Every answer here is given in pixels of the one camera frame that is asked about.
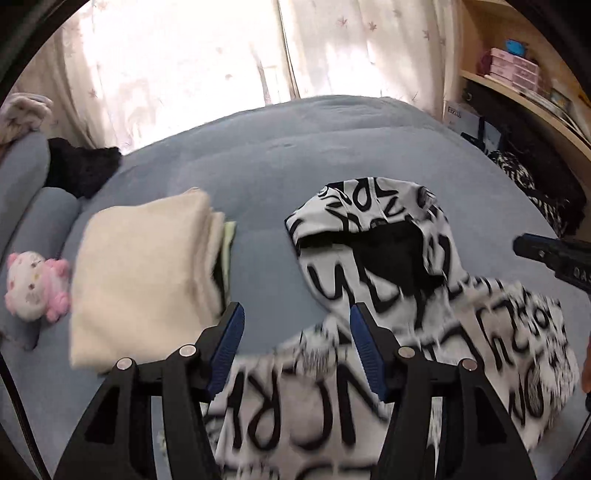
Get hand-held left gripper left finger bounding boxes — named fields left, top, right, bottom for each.
left=53, top=302, right=245, bottom=480

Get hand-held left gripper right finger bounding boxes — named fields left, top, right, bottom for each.
left=349, top=302, right=539, bottom=480

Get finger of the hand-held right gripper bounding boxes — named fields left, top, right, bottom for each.
left=513, top=233, right=591, bottom=292

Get white black-print hoodie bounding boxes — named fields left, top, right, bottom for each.
left=203, top=175, right=580, bottom=480

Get black white patterned cloth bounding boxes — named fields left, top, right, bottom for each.
left=487, top=150, right=578, bottom=236

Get light green folded cloth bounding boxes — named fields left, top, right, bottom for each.
left=217, top=220, right=237, bottom=287

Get cream folded sweater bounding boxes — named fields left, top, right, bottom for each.
left=69, top=187, right=232, bottom=374

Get white cardboard box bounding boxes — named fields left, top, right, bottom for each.
left=442, top=99, right=481, bottom=134

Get light blue bed blanket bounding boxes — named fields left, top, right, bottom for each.
left=0, top=95, right=591, bottom=480

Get pink drawer boxes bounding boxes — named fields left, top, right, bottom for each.
left=489, top=48, right=541, bottom=93

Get pink white plush toy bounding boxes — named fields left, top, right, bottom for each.
left=4, top=250, right=72, bottom=322

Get wooden bookshelf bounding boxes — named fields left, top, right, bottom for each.
left=459, top=0, right=591, bottom=153

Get black fuzzy cloth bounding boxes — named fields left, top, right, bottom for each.
left=46, top=137, right=123, bottom=199

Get white leaf-print curtain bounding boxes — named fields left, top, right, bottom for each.
left=277, top=0, right=465, bottom=121
left=44, top=0, right=301, bottom=153

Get floral folded quilt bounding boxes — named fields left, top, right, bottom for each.
left=0, top=92, right=55, bottom=146

